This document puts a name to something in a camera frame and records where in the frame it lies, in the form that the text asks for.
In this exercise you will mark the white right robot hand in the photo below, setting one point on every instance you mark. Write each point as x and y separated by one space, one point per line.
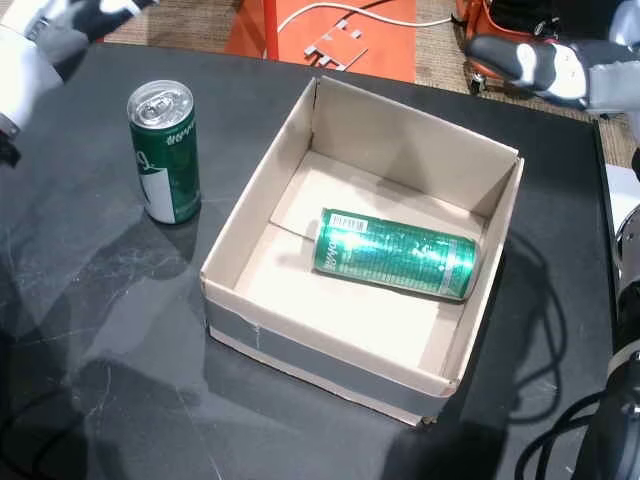
565 70

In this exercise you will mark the green can with barcode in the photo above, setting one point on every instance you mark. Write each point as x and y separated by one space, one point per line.
400 255

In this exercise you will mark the orange metal stand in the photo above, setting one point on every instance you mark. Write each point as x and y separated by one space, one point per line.
395 50

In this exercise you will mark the orange metal cart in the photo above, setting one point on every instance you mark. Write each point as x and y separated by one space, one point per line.
475 15

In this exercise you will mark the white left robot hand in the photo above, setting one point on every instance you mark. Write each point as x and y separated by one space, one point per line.
30 75

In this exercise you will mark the open cardboard box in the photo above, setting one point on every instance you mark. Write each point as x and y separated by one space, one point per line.
350 340

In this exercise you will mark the green can with white label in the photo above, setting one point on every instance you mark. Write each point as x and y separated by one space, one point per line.
175 170

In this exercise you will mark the orange metal leg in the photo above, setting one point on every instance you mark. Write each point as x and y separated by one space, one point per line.
270 30

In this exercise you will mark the white board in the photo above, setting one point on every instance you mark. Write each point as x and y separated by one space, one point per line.
620 195

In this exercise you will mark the small orange board grey tabs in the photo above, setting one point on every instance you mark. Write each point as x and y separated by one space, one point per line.
342 47

